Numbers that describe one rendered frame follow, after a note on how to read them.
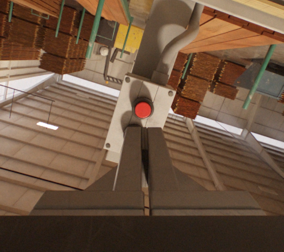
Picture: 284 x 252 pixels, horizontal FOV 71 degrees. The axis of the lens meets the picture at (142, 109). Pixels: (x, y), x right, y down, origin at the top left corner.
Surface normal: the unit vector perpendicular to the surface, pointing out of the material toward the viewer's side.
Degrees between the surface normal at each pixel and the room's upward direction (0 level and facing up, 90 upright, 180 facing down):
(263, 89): 90
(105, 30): 92
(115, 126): 90
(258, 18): 90
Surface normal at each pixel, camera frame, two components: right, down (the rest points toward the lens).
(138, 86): 0.00, 0.25
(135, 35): 0.21, 0.31
